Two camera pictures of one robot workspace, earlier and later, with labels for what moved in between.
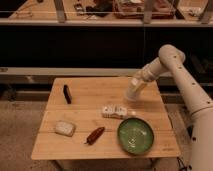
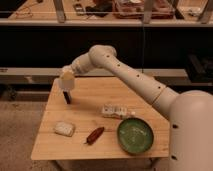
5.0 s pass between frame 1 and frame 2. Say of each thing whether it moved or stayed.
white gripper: moved
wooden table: stayed
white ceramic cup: moved
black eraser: stayed
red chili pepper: stayed
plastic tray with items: stayed
